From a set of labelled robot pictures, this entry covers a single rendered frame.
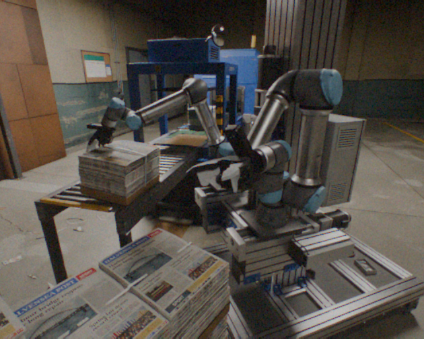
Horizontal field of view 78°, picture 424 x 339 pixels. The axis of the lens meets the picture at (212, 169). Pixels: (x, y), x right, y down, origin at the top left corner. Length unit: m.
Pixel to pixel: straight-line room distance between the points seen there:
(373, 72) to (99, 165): 9.41
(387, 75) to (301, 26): 9.02
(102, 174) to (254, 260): 0.85
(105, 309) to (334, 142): 1.19
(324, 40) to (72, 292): 1.36
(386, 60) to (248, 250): 9.41
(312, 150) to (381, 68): 9.22
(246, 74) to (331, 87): 3.77
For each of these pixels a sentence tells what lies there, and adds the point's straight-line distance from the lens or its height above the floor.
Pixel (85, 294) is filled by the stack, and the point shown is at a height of 0.83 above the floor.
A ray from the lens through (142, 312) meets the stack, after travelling 0.84.
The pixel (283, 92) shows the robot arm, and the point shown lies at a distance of 1.01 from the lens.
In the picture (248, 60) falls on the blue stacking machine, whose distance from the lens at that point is 4.68.
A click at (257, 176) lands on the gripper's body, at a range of 0.73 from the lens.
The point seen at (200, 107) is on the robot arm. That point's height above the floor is 1.27.
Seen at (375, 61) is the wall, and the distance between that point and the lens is 10.13.
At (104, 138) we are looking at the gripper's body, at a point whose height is 1.11.
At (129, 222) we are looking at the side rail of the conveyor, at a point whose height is 0.73.
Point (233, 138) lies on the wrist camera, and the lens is 0.66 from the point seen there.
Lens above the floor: 1.44
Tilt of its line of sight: 20 degrees down
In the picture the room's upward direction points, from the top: straight up
